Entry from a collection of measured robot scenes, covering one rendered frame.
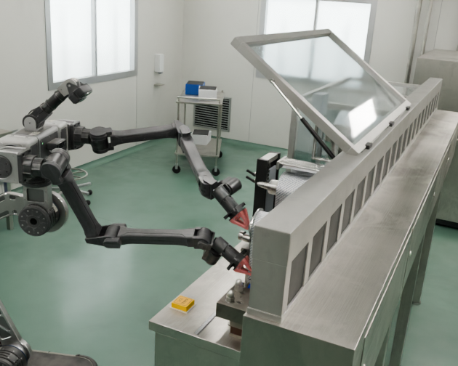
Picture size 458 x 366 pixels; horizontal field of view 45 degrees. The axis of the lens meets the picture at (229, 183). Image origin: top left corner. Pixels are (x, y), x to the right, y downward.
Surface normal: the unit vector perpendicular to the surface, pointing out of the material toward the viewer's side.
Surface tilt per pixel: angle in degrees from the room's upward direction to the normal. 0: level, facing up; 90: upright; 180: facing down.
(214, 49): 90
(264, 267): 90
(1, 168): 90
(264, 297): 90
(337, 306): 0
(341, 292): 0
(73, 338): 0
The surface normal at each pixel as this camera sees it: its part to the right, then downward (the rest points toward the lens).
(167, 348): -0.44, 0.26
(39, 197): -0.12, 0.31
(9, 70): 0.90, 0.19
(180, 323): 0.06, -0.95
